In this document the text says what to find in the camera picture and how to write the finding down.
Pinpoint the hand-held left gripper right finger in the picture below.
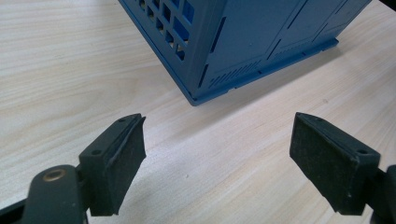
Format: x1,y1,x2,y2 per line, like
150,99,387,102
289,111,381,217

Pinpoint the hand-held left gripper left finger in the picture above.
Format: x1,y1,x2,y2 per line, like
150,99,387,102
78,112,148,217

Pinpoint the blue plastic file rack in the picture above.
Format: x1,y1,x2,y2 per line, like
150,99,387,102
118,0,373,107

